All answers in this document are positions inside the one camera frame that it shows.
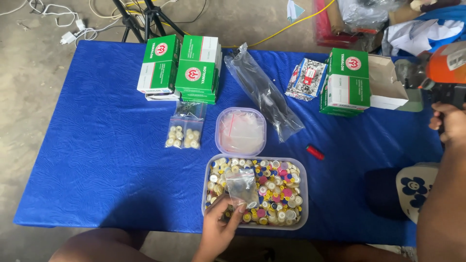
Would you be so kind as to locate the person's right hand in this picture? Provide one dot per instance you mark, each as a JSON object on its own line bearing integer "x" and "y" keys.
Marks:
{"x": 453, "y": 123}

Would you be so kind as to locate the person's left hand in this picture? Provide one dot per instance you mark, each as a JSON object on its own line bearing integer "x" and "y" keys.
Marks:
{"x": 216, "y": 229}

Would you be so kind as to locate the person's right fingers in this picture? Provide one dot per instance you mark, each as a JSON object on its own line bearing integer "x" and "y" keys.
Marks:
{"x": 436, "y": 122}

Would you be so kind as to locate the orange black handheld tool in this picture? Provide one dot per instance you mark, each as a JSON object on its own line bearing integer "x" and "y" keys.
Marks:
{"x": 444, "y": 65}

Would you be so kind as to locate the small clear zip bag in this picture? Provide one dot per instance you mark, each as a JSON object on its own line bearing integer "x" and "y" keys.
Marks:
{"x": 242, "y": 185}

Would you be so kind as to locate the pale green container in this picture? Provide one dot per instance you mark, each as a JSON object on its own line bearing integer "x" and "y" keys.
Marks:
{"x": 413, "y": 103}

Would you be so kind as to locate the open white cardboard box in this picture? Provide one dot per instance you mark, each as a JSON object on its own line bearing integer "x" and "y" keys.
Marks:
{"x": 386, "y": 83}

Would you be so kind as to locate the white flower print fabric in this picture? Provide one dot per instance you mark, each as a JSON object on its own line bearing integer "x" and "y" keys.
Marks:
{"x": 415, "y": 189}

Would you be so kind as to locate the green white thread box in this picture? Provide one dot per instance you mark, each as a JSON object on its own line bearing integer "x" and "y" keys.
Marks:
{"x": 158, "y": 65}
{"x": 198, "y": 97}
{"x": 194, "y": 76}
{"x": 202, "y": 47}
{"x": 333, "y": 109}
{"x": 347, "y": 78}

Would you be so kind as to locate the heap of bags and cloths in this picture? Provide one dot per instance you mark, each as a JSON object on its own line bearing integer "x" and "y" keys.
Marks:
{"x": 400, "y": 25}

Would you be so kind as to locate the black white patterned packet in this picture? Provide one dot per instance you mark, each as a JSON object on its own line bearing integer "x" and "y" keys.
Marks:
{"x": 305, "y": 80}

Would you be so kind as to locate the clear tub holding buttons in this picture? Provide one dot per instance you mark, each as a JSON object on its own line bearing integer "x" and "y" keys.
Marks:
{"x": 304, "y": 203}

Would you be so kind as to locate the long clear plastic bag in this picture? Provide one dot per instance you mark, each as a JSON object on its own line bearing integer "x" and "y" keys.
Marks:
{"x": 265, "y": 94}

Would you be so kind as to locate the pile of coloured buttons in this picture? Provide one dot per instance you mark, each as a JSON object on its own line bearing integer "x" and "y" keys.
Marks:
{"x": 276, "y": 193}

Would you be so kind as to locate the white teal paper scrap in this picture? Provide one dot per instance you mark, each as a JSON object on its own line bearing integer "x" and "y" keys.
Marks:
{"x": 293, "y": 10}

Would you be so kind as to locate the heap of empty zip bags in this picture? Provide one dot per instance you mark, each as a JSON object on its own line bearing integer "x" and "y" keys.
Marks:
{"x": 242, "y": 131}

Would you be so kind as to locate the clear tub holding bags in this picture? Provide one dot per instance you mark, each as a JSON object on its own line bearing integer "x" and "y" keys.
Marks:
{"x": 220, "y": 145}

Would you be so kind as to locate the zip bag of cream buttons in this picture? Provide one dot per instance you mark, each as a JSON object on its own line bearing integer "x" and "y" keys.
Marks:
{"x": 192, "y": 136}
{"x": 174, "y": 134}

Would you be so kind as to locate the zip bag of dark items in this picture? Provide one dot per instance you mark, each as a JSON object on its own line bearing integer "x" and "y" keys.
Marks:
{"x": 190, "y": 109}

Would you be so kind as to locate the flat white box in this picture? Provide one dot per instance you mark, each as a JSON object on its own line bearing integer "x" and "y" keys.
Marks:
{"x": 162, "y": 96}

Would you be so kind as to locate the black tripod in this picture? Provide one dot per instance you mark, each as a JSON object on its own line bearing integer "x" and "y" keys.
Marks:
{"x": 145, "y": 18}

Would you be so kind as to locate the blue tablecloth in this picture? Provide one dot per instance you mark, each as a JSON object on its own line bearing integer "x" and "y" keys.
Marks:
{"x": 102, "y": 145}

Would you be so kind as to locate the person's left leg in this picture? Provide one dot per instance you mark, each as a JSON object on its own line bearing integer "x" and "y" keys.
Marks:
{"x": 98, "y": 247}

